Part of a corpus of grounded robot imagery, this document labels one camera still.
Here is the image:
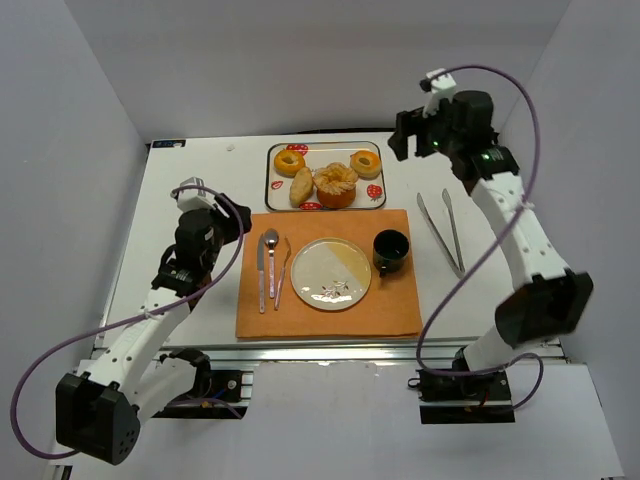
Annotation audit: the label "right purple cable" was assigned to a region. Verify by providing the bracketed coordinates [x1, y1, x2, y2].
[415, 64, 545, 412]

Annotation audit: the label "orange ring donut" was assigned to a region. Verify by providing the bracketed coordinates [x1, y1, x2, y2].
[274, 149, 306, 177]

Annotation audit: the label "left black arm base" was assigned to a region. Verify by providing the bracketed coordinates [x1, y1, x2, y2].
[154, 348, 252, 420]

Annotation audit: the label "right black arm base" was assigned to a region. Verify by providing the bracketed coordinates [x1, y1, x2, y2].
[407, 370, 515, 425]

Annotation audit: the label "pink handled fork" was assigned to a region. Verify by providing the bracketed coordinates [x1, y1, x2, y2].
[274, 236, 291, 311]

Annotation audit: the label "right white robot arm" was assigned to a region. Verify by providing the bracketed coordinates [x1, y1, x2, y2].
[388, 90, 593, 374]

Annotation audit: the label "pink handled spoon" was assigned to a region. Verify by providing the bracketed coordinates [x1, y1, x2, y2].
[264, 228, 279, 299]

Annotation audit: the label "metal serving tongs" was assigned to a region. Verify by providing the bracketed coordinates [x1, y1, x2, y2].
[416, 188, 466, 280]

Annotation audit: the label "orange cloth placemat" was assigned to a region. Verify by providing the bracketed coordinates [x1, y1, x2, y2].
[236, 209, 422, 339]

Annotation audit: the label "white and yellow plate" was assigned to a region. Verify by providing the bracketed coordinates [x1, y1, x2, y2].
[290, 237, 372, 312]

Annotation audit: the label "strawberry pattern tray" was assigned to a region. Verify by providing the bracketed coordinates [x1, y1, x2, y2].
[264, 141, 386, 212]

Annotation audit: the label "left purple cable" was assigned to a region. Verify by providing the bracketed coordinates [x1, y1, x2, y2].
[9, 185, 246, 460]

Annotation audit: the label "oval beige bread roll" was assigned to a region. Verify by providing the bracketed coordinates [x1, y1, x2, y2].
[289, 167, 314, 208]

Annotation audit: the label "purple cable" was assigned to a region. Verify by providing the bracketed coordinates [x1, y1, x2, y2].
[415, 64, 545, 412]
[9, 185, 246, 460]

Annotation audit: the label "pink handled knife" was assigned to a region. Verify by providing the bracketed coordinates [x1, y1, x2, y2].
[256, 234, 266, 314]

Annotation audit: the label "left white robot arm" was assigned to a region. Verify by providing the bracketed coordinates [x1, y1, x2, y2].
[55, 195, 251, 465]

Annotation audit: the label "coconut topped bundt cake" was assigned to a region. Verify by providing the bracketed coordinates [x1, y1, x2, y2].
[313, 162, 359, 209]

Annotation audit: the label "dark green mug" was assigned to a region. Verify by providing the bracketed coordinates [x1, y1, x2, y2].
[373, 229, 410, 277]

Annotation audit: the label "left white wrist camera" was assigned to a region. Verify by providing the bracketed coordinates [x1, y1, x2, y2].
[170, 176, 216, 213]

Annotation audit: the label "pale glazed ring donut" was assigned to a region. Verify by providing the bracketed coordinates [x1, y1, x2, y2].
[350, 150, 382, 180]

